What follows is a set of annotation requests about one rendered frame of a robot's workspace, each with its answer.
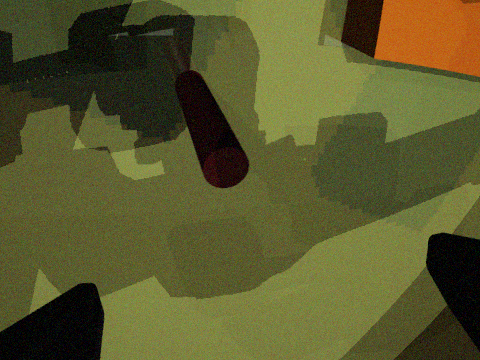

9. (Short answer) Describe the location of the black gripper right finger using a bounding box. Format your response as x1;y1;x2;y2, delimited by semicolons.
425;232;480;351

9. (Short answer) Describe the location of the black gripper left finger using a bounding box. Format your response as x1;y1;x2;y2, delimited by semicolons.
0;283;105;360

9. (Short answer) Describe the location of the dark red peg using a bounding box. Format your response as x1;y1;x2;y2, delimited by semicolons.
175;71;249;189

